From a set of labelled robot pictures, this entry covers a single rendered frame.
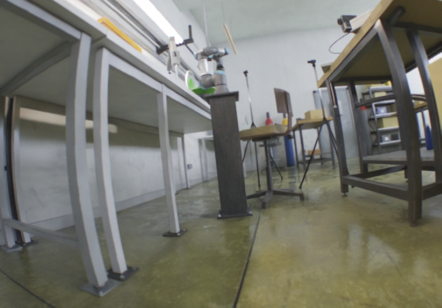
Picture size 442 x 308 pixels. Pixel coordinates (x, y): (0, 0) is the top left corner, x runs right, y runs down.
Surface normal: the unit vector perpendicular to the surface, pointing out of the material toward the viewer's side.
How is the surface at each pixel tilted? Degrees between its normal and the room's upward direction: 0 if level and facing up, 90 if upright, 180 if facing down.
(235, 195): 90
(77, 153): 90
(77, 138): 90
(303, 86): 90
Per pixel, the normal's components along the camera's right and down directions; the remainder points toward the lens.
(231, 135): -0.07, -0.07
